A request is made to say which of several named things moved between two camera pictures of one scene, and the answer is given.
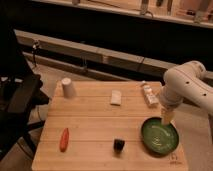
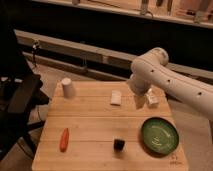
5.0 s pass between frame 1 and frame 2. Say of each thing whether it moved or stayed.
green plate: stayed
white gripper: moved
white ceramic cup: stayed
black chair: stayed
